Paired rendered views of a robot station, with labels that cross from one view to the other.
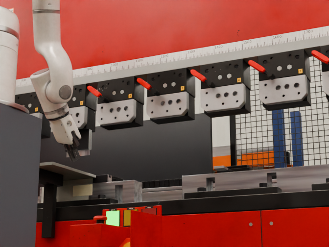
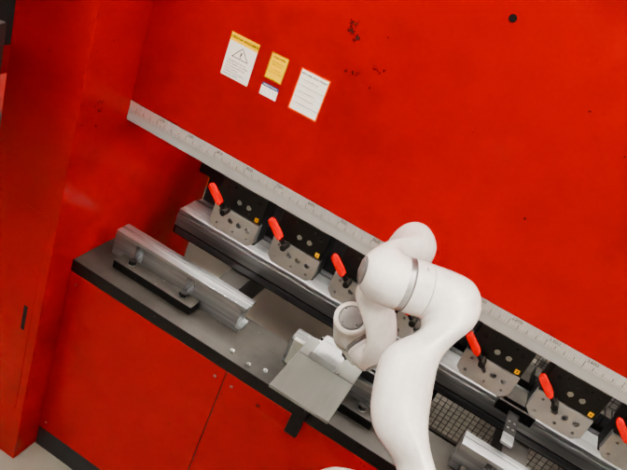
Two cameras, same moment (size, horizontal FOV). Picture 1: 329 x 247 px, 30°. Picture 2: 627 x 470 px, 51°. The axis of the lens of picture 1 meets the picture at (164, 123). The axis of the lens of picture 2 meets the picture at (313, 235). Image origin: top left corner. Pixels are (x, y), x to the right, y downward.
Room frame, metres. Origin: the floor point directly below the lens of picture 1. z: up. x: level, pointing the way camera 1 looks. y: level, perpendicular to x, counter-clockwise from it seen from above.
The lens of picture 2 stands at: (0.70, 0.81, 2.19)
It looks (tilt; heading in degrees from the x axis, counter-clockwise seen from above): 29 degrees down; 349
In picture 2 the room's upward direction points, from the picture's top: 23 degrees clockwise
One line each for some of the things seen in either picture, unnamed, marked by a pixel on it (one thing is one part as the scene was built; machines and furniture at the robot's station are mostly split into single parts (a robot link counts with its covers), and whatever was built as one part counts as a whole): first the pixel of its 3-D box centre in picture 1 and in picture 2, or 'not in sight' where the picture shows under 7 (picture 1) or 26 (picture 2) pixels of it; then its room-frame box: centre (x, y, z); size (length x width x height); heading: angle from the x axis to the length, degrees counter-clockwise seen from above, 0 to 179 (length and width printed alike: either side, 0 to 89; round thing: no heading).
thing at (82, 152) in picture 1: (78, 143); not in sight; (2.19, 0.32, 1.13); 0.10 x 0.02 x 0.10; 65
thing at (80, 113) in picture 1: (73, 110); (365, 278); (2.20, 0.34, 1.26); 0.15 x 0.09 x 0.17; 65
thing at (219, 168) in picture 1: (231, 171); (514, 415); (2.11, -0.23, 1.01); 0.26 x 0.12 x 0.05; 155
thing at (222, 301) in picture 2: not in sight; (182, 276); (2.43, 0.81, 0.92); 0.50 x 0.06 x 0.10; 65
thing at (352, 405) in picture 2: (76, 206); (329, 393); (2.12, 0.30, 0.89); 0.30 x 0.05 x 0.03; 65
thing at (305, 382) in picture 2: (53, 172); (318, 377); (2.06, 0.38, 1.00); 0.26 x 0.18 x 0.01; 155
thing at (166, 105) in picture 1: (171, 96); (496, 354); (2.03, -0.02, 1.26); 0.15 x 0.09 x 0.17; 65
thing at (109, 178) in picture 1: (85, 181); (347, 359); (2.18, 0.28, 0.99); 0.20 x 0.03 x 0.03; 65
